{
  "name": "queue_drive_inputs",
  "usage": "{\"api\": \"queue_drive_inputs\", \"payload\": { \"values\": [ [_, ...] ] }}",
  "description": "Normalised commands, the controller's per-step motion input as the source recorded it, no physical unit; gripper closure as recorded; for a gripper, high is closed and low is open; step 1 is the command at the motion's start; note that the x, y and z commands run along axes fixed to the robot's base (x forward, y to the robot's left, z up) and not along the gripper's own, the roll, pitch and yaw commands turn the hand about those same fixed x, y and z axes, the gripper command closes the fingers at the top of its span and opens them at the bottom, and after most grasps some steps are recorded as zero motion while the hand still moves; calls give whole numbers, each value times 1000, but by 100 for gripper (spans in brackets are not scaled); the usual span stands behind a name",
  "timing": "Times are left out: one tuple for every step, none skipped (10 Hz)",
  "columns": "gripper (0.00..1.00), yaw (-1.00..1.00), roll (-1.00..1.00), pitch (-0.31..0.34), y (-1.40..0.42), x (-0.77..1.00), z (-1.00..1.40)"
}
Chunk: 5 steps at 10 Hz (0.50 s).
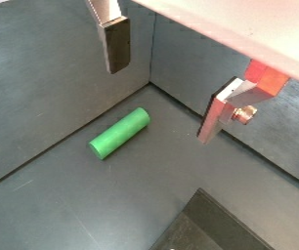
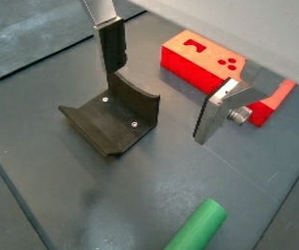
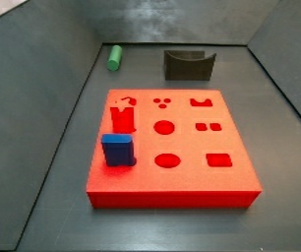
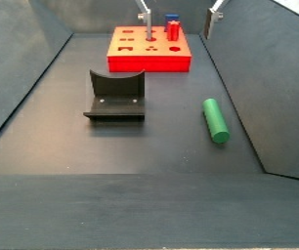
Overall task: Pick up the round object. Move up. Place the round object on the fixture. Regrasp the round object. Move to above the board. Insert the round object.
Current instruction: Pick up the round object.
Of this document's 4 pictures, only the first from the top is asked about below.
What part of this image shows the green cylinder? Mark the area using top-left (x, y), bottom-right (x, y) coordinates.
top-left (89, 107), bottom-right (149, 159)

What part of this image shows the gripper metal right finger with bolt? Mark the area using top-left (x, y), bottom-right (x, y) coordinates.
top-left (197, 60), bottom-right (289, 144)

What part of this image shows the black cradle bracket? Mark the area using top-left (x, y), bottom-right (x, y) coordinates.
top-left (149, 188), bottom-right (275, 250)

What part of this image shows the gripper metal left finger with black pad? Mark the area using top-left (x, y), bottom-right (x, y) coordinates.
top-left (85, 0), bottom-right (131, 74)

